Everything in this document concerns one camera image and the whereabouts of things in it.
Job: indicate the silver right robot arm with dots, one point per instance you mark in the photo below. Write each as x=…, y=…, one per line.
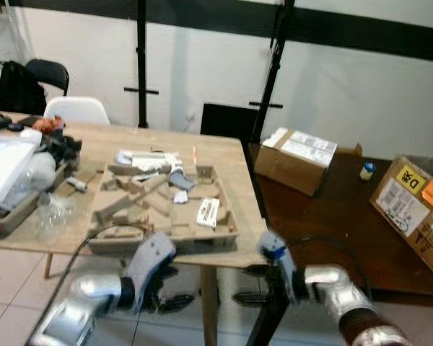
x=346, y=299

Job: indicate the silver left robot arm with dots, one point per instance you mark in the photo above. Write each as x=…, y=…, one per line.
x=86, y=299

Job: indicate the white printed packet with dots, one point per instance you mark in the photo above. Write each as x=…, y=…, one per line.
x=208, y=213

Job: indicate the large brown pulp packing tray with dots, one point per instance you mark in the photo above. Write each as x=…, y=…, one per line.
x=148, y=213

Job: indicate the small white paper scrap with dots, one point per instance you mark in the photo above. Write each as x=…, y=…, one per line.
x=180, y=197

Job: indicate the dark brown table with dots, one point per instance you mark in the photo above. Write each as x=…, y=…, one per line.
x=325, y=216

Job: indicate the grey pouch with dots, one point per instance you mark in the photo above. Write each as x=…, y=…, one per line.
x=182, y=180

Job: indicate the cardboard box with white labels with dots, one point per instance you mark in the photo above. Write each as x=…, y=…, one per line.
x=296, y=162

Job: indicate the white paper sheets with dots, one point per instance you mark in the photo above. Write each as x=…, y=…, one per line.
x=148, y=160

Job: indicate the thin red white stick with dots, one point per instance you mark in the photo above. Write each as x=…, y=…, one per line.
x=195, y=156

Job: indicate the crumpled clear plastic wrap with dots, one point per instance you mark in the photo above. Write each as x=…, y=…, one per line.
x=54, y=213

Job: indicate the small grey plastic piece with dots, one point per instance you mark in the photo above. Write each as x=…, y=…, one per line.
x=78, y=184

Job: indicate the cardboard box with yellow label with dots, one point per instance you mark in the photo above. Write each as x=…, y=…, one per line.
x=411, y=231

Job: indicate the small bottle with blue cap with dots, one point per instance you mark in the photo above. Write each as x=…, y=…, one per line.
x=367, y=172

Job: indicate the black flat panel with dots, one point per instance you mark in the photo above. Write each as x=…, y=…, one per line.
x=227, y=121

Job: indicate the light wooden table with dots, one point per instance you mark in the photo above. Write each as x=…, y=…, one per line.
x=94, y=148

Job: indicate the small brown pulp packing tray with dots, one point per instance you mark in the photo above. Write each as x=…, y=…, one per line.
x=14, y=216

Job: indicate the clear plastic bottle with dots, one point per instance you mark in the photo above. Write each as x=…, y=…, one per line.
x=37, y=176

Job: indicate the black gadget heap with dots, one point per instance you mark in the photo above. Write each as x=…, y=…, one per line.
x=63, y=150

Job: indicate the white plastic bag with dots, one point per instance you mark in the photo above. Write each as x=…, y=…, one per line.
x=6, y=166

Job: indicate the white chair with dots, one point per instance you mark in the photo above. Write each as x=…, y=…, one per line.
x=76, y=110

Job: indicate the orange crumpled wrapper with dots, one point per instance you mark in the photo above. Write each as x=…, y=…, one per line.
x=47, y=125

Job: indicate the black leaning stand pole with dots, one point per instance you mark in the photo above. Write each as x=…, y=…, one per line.
x=274, y=65

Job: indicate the black upright stand pole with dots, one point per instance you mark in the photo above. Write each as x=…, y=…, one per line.
x=141, y=58

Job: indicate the black chair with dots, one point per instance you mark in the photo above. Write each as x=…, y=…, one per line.
x=50, y=72

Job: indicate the black backpack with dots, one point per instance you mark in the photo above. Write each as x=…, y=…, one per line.
x=18, y=90

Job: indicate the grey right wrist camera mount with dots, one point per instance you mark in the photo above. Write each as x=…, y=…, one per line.
x=276, y=254

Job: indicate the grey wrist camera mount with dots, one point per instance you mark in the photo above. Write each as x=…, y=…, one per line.
x=150, y=256
x=276, y=254

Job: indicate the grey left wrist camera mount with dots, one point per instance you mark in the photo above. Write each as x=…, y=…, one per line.
x=150, y=256

